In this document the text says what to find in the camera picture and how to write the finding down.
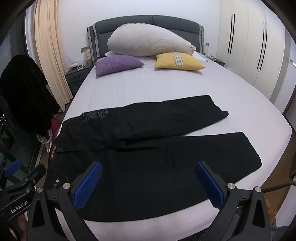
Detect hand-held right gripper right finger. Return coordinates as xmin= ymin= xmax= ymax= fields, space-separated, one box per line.
xmin=195 ymin=161 xmax=272 ymax=241

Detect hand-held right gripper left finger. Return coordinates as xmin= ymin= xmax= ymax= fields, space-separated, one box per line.
xmin=26 ymin=161 xmax=103 ymax=241

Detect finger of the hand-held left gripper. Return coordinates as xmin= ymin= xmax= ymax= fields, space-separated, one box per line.
xmin=0 ymin=160 xmax=22 ymax=183
xmin=3 ymin=164 xmax=46 ymax=194

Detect black pants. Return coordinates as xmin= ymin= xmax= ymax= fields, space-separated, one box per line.
xmin=47 ymin=95 xmax=263 ymax=222

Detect glass sliding door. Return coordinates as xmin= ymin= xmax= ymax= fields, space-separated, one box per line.
xmin=0 ymin=14 xmax=48 ymax=186

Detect pink item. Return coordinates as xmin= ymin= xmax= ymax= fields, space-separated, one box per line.
xmin=50 ymin=117 xmax=59 ymax=139

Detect black hanging garment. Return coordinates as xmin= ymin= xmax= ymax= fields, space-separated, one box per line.
xmin=0 ymin=54 xmax=62 ymax=137

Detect dark grey nightstand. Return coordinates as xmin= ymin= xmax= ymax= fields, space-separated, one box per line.
xmin=65 ymin=64 xmax=93 ymax=93
xmin=203 ymin=54 xmax=225 ymax=67

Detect bed with white sheet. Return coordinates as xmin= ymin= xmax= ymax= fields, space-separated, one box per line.
xmin=46 ymin=54 xmax=292 ymax=241

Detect yellow cushion with patterned band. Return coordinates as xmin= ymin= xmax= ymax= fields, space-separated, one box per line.
xmin=154 ymin=52 xmax=205 ymax=70

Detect purple cushion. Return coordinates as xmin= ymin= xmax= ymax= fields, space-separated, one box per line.
xmin=94 ymin=55 xmax=145 ymax=77

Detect beige curtain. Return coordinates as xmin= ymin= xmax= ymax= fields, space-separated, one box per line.
xmin=34 ymin=0 xmax=74 ymax=106

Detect white wardrobe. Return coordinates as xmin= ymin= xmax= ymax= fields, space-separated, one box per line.
xmin=217 ymin=0 xmax=292 ymax=103

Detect large white pillow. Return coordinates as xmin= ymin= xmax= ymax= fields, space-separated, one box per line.
xmin=107 ymin=23 xmax=196 ymax=57

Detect grey padded headboard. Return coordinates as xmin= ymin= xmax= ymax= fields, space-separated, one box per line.
xmin=87 ymin=15 xmax=205 ymax=64

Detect white rope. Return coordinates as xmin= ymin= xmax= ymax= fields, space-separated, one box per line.
xmin=37 ymin=133 xmax=53 ymax=146

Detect grey cable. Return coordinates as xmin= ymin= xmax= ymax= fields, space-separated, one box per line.
xmin=262 ymin=179 xmax=296 ymax=193

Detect beige wall card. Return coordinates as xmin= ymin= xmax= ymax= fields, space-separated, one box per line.
xmin=80 ymin=46 xmax=91 ymax=60

